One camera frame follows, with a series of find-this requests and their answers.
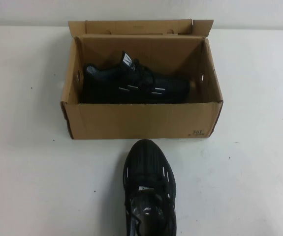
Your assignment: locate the brown cardboard shoe box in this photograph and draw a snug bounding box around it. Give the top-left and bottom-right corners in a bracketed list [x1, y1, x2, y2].
[60, 19, 224, 141]

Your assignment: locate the black knit sneaker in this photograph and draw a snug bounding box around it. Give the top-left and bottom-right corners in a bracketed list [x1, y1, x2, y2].
[122, 139, 183, 236]
[79, 50, 191, 104]

